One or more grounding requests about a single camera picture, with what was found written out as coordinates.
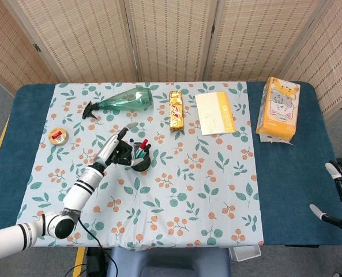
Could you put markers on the black base under table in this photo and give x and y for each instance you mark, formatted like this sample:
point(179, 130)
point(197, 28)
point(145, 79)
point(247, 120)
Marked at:
point(97, 261)

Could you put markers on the blue table cover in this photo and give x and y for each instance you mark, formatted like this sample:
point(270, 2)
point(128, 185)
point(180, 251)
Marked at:
point(277, 173)

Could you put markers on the small white box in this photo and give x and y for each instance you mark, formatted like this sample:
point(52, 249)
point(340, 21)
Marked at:
point(244, 254)

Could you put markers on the black mesh pen cup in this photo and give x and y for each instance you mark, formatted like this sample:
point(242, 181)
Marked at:
point(142, 167)

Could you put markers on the round tape roll red label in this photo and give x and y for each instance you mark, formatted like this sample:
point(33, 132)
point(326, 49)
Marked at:
point(57, 136)

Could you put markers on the green plastic spray bottle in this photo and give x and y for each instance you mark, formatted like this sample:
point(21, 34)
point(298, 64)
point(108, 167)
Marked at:
point(130, 99)

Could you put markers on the white yellow notebook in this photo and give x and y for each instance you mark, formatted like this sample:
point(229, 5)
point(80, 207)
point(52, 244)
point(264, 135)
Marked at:
point(212, 114)

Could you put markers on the green marker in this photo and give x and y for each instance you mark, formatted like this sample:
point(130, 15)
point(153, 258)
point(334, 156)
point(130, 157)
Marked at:
point(148, 147)

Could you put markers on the blue marker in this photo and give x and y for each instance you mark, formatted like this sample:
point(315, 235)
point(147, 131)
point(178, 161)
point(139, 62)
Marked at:
point(132, 141)

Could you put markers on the woven bamboo folding screen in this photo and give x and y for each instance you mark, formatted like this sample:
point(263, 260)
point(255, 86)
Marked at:
point(170, 37)

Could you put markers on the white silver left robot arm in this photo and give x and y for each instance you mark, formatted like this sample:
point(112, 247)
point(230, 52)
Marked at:
point(81, 190)

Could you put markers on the blue padded chair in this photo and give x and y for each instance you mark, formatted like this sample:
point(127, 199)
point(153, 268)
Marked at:
point(168, 264)

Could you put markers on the red marker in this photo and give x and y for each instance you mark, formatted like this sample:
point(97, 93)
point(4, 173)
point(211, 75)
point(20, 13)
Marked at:
point(144, 144)

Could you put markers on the yellow cat-print tissue pack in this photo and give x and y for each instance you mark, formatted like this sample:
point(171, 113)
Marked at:
point(278, 109)

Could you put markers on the gold foil snack package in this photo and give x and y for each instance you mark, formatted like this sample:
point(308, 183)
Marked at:
point(176, 111)

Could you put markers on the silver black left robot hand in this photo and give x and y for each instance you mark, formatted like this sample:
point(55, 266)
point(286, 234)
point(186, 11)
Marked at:
point(113, 150)

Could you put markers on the floral leaf-print tablecloth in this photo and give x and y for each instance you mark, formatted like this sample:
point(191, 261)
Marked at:
point(188, 187)

